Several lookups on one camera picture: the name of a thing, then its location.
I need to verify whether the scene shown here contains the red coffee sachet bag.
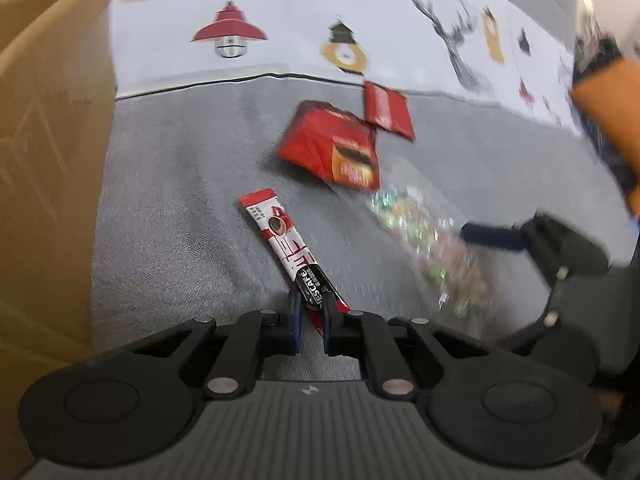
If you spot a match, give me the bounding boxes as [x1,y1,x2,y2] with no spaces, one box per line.
[277,101,380,191]

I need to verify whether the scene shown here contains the clear bag of candies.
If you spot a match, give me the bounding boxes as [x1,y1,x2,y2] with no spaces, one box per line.
[367,186,492,318]

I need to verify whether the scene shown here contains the orange cushion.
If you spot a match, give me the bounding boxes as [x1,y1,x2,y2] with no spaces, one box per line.
[569,57,640,196]

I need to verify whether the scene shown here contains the small red sachet packet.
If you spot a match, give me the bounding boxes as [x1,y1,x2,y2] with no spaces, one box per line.
[363,81,416,142]

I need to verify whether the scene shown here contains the white printed sofa cover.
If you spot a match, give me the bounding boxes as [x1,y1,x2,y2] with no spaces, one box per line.
[111,0,576,130]

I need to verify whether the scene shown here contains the brown cardboard box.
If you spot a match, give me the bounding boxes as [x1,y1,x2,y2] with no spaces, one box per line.
[1,0,116,479]

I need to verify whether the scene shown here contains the red white Nescafe stick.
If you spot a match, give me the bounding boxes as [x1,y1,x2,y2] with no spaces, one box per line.
[240,188,350,334]

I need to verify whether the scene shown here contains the person's right hand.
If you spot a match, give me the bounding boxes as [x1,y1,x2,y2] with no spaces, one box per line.
[596,389,624,424]

